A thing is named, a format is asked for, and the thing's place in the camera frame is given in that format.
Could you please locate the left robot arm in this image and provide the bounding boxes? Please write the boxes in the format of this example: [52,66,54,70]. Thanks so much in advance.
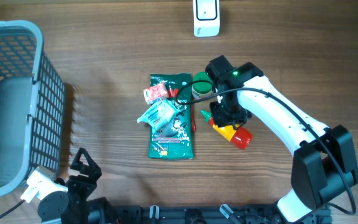
[37,147,122,224]

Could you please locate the black left camera cable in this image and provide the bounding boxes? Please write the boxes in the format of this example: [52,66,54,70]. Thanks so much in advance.
[0,198,26,224]

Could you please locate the red stick sachet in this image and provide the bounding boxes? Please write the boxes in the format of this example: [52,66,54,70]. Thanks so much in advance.
[168,86,197,133]

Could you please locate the green cap sauce bottle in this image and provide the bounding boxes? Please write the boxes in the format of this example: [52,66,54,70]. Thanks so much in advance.
[200,110,253,150]

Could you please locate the green lid white jar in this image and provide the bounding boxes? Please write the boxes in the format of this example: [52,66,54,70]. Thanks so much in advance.
[191,72,213,100]

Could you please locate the white barcode scanner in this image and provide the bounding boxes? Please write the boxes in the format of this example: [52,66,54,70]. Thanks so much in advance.
[193,0,221,37]

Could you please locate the light green tissue packet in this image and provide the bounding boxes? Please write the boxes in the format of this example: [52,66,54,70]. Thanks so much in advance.
[137,100,180,133]

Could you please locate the green 3M gloves package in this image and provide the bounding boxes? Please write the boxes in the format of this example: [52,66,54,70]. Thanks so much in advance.
[149,73,194,159]

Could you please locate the grey plastic mesh basket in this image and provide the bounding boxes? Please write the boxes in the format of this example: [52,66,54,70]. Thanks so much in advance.
[0,20,66,197]

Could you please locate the red square snack packet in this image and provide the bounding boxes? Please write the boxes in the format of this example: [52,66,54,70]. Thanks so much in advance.
[143,83,169,105]

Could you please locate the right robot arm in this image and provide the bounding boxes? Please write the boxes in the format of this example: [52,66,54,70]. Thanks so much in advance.
[205,55,358,223]

